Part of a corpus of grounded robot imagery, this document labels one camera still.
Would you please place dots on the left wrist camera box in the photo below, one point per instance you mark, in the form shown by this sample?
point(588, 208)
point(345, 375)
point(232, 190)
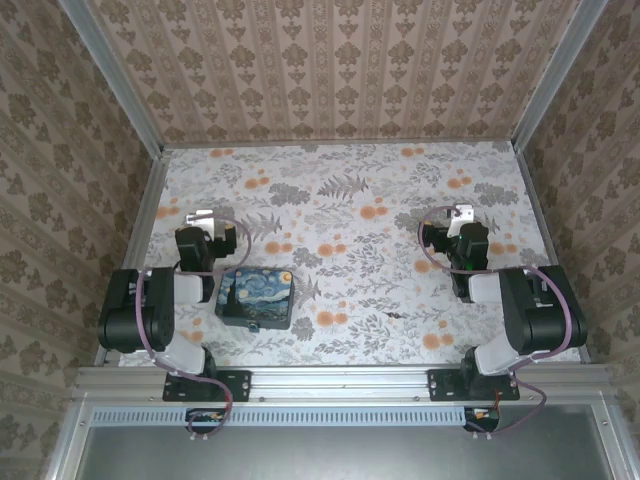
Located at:
point(202, 220)

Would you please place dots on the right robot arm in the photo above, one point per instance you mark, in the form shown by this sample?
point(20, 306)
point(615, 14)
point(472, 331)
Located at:
point(540, 320)

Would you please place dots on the right aluminium side rail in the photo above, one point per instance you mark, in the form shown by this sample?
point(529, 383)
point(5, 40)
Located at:
point(545, 225)

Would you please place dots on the floral patterned table cover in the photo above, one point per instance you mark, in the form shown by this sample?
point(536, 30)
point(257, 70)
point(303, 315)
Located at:
point(350, 345)

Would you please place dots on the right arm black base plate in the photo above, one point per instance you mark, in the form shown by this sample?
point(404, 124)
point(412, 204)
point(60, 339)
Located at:
point(442, 385)

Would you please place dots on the aluminium mounting rail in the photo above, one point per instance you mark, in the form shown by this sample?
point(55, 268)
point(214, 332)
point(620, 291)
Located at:
point(340, 382)

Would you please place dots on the aluminium side rail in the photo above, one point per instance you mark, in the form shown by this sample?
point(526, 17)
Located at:
point(545, 225)
point(145, 225)

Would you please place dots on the starry night painted tin box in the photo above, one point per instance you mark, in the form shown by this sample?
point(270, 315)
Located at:
point(255, 295)

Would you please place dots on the right aluminium corner post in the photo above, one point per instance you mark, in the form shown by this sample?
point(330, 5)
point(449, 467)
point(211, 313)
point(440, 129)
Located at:
point(555, 80)

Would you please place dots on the grey metal panel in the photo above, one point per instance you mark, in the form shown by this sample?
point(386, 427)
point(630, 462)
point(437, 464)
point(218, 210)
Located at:
point(350, 455)

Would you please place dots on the left aluminium side rail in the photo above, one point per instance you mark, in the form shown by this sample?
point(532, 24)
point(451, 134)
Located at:
point(145, 225)

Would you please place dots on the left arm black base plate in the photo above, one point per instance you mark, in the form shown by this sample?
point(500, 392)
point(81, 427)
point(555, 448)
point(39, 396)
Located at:
point(240, 385)

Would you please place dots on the small padlock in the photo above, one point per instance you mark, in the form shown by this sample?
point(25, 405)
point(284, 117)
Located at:
point(254, 327)

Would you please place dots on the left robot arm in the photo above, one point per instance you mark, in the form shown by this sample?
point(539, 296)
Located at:
point(125, 310)

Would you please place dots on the left aluminium corner post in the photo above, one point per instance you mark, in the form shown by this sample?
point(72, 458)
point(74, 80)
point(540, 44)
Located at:
point(115, 80)

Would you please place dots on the aluminium corner post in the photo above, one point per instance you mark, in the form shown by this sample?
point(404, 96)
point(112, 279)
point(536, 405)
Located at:
point(555, 80)
point(115, 80)

